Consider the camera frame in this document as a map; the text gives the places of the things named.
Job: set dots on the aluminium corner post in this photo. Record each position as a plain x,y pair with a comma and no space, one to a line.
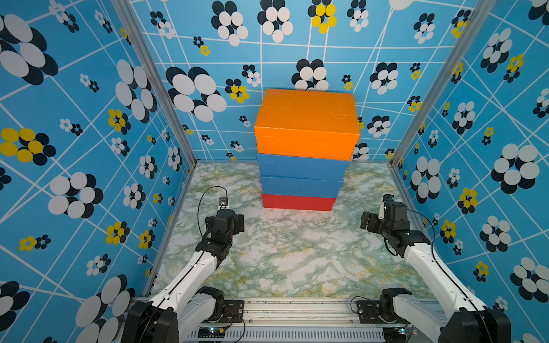
479,16
129,21

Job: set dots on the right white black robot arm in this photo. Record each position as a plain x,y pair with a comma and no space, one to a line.
466,318

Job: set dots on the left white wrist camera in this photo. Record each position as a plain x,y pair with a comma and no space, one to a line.
223,203

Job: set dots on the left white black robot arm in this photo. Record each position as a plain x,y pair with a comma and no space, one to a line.
174,313

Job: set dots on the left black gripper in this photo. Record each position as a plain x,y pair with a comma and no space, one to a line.
239,224

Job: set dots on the green circuit board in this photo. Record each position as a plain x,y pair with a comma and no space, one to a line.
398,335
211,333

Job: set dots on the red shoebox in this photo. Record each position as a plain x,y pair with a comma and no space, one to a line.
298,203

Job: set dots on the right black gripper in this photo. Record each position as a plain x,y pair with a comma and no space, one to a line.
372,219

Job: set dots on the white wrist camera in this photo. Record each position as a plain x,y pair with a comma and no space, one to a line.
223,203
386,198

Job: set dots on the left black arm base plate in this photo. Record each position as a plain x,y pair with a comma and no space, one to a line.
227,310

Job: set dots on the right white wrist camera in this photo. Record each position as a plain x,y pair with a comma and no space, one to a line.
386,198

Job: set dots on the aluminium front rail frame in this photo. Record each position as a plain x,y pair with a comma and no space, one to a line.
299,321

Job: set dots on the right aluminium corner post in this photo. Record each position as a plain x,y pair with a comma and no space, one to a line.
479,16

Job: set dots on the right green circuit board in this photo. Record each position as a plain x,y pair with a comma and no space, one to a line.
398,335

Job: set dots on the orange shoebox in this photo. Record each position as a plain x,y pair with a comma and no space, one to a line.
312,124

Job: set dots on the blue shoebox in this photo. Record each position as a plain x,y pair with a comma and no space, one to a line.
286,186
302,167

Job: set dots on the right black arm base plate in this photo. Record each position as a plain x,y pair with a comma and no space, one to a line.
369,313

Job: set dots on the left aluminium corner post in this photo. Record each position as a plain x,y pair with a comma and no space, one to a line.
129,21

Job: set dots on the left green circuit board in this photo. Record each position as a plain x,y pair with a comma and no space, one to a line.
211,333

